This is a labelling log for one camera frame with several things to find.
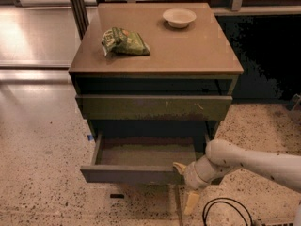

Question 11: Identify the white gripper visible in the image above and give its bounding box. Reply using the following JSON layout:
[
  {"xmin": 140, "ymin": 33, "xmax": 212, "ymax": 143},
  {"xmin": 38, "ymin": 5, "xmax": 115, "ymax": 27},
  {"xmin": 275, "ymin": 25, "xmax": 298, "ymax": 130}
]
[{"xmin": 173, "ymin": 160, "xmax": 216, "ymax": 215}]

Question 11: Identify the drawer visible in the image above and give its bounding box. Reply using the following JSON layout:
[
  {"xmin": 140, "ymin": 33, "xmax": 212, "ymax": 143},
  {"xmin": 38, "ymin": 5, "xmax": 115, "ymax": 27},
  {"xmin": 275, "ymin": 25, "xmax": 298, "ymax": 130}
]
[
  {"xmin": 80, "ymin": 136, "xmax": 206, "ymax": 185},
  {"xmin": 76, "ymin": 95, "xmax": 232, "ymax": 121}
]

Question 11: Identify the brown drawer cabinet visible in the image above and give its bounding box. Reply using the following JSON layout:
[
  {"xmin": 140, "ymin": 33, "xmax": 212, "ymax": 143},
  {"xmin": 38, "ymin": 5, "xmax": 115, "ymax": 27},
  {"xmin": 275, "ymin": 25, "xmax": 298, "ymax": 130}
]
[{"xmin": 68, "ymin": 2, "xmax": 245, "ymax": 186}]

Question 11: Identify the black cable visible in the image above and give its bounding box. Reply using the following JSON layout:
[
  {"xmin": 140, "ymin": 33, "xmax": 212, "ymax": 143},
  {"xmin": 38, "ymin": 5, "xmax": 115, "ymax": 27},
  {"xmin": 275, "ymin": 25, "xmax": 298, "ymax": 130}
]
[{"xmin": 201, "ymin": 197, "xmax": 254, "ymax": 226}]

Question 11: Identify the white bowl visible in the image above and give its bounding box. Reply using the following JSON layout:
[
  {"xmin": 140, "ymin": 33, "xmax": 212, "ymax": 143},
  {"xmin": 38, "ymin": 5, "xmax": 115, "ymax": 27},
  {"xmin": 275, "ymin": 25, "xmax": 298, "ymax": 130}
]
[{"xmin": 163, "ymin": 8, "xmax": 197, "ymax": 28}]

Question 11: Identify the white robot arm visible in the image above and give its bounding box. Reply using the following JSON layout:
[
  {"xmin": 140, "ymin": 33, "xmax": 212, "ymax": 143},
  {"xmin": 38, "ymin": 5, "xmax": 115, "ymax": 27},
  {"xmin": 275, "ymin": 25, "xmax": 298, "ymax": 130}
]
[{"xmin": 173, "ymin": 139, "xmax": 301, "ymax": 215}]

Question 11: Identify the green snack bag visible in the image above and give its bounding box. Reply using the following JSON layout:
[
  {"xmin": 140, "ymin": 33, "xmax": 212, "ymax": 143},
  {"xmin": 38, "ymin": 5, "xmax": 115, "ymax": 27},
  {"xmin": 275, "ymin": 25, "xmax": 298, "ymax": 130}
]
[{"xmin": 102, "ymin": 27, "xmax": 151, "ymax": 56}]

